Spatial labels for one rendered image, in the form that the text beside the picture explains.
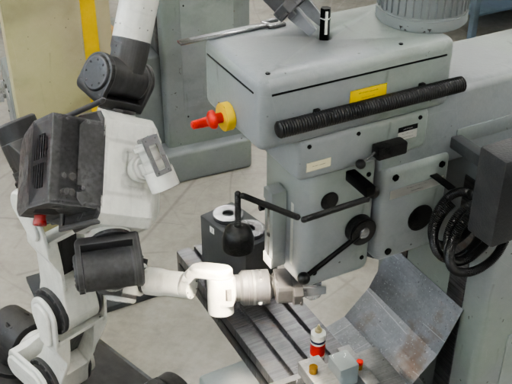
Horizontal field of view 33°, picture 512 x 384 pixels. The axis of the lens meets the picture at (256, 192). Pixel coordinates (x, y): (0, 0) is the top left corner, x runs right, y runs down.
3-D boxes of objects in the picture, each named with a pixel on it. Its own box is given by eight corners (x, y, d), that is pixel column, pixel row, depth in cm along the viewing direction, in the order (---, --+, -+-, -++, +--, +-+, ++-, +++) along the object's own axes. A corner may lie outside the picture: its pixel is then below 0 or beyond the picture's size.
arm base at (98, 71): (68, 102, 195) (101, 111, 188) (79, 46, 194) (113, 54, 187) (116, 110, 207) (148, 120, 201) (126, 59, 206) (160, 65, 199)
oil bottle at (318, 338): (314, 363, 227) (316, 331, 221) (306, 353, 230) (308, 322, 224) (327, 357, 229) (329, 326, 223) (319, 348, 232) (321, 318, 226)
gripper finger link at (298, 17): (309, 36, 175) (287, 15, 175) (318, 27, 173) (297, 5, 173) (306, 40, 174) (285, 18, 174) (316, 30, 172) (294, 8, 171)
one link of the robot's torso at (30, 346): (9, 376, 271) (3, 345, 264) (61, 345, 284) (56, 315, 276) (47, 410, 259) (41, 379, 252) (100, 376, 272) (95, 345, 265)
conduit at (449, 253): (443, 291, 193) (456, 215, 182) (401, 253, 205) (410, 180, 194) (506, 267, 200) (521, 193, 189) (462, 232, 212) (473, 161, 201)
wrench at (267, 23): (183, 48, 173) (182, 43, 172) (174, 41, 175) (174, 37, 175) (286, 26, 183) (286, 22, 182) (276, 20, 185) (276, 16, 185)
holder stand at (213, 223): (245, 301, 249) (245, 245, 238) (201, 264, 263) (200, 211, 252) (277, 284, 255) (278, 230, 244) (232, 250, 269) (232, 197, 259)
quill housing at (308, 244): (302, 294, 197) (307, 177, 180) (260, 247, 213) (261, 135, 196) (371, 270, 205) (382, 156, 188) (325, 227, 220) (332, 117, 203)
